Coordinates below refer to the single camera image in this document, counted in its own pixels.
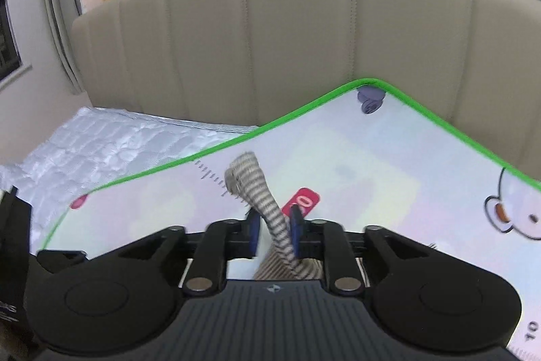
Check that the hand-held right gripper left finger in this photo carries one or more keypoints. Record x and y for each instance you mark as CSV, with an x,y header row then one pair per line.
x,y
252,232

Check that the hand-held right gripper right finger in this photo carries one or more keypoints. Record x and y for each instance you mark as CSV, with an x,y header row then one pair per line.
x,y
296,235

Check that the striped beige garment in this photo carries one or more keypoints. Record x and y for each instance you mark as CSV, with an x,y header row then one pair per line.
x,y
258,183

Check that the printed play mat green border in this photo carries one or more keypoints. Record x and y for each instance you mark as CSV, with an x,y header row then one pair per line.
x,y
380,158

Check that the white quilted mattress cover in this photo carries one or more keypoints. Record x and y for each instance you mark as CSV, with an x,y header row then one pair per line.
x,y
105,149

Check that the beige padded headboard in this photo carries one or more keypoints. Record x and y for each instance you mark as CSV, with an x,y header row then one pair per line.
x,y
296,27

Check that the dark window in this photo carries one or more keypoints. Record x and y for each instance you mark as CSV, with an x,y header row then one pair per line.
x,y
6,39

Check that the grey curtain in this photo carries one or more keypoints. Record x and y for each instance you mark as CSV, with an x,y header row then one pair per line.
x,y
59,5

